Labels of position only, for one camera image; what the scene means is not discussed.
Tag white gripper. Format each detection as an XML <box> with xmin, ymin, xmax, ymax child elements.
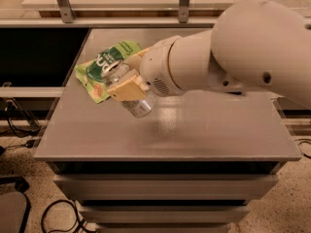
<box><xmin>107</xmin><ymin>36</ymin><xmax>184</xmax><ymax>101</ymax></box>

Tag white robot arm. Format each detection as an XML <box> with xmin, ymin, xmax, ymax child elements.
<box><xmin>107</xmin><ymin>0</ymin><xmax>311</xmax><ymax>109</ymax></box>

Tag green snack chip bag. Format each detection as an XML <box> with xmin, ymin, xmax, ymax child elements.
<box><xmin>74</xmin><ymin>40</ymin><xmax>142</xmax><ymax>103</ymax></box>

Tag grey cabinet drawers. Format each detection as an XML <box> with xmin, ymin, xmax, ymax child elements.
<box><xmin>54</xmin><ymin>173</ymin><xmax>278</xmax><ymax>233</ymax></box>

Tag left metal bracket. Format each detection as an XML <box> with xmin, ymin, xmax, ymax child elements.
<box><xmin>56</xmin><ymin>0</ymin><xmax>74</xmax><ymax>23</ymax></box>

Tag metal bracket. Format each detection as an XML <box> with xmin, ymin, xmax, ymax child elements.
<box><xmin>56</xmin><ymin>0</ymin><xmax>74</xmax><ymax>23</ymax></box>
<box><xmin>178</xmin><ymin>0</ymin><xmax>190</xmax><ymax>23</ymax></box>

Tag middle metal bracket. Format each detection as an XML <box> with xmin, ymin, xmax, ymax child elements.
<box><xmin>178</xmin><ymin>0</ymin><xmax>190</xmax><ymax>23</ymax></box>

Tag black cables left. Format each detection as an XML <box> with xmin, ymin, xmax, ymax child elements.
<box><xmin>0</xmin><ymin>97</ymin><xmax>42</xmax><ymax>149</ymax></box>

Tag black floor cable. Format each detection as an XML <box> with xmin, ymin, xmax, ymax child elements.
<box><xmin>40</xmin><ymin>199</ymin><xmax>95</xmax><ymax>233</ymax></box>

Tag black cable right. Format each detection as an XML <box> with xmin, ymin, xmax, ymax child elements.
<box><xmin>294</xmin><ymin>137</ymin><xmax>311</xmax><ymax>159</ymax></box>

